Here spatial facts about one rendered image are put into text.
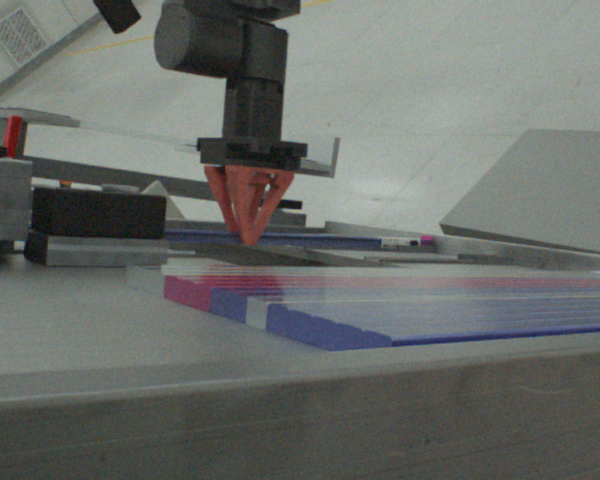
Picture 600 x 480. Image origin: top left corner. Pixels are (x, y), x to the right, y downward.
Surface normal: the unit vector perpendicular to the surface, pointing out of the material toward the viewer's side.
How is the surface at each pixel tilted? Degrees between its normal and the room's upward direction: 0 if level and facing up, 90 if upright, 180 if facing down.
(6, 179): 90
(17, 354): 43
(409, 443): 90
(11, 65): 90
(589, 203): 0
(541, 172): 0
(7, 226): 90
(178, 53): 48
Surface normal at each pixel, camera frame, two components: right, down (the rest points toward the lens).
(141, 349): 0.09, -0.99
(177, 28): -0.73, -0.01
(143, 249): 0.62, 0.10
